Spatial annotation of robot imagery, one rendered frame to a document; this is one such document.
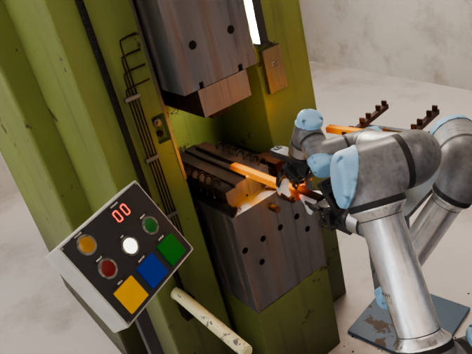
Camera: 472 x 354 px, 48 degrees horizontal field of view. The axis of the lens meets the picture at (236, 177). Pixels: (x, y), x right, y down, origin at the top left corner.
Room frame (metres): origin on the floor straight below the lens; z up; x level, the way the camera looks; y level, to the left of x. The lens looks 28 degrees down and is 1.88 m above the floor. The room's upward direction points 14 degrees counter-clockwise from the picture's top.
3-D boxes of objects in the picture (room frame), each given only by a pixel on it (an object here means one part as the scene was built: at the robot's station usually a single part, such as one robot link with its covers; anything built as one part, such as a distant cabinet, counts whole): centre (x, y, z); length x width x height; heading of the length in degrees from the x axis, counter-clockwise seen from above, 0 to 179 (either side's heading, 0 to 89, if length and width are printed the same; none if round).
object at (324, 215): (1.32, -0.27, 0.98); 0.12 x 0.08 x 0.09; 31
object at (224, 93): (1.85, 0.07, 1.32); 0.42 x 0.20 x 0.10; 31
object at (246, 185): (1.85, 0.07, 0.96); 0.42 x 0.20 x 0.09; 31
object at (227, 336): (1.41, 0.21, 0.62); 0.44 x 0.05 x 0.05; 31
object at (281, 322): (1.88, 0.03, 0.23); 0.56 x 0.38 x 0.47; 31
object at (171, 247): (1.32, 0.24, 1.01); 0.07 x 0.05 x 0.07; 146
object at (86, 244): (1.20, 0.43, 1.16); 0.05 x 0.03 x 0.04; 121
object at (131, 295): (1.15, 0.36, 1.01); 0.07 x 0.05 x 0.07; 146
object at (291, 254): (1.88, 0.03, 0.69); 0.56 x 0.38 x 0.45; 31
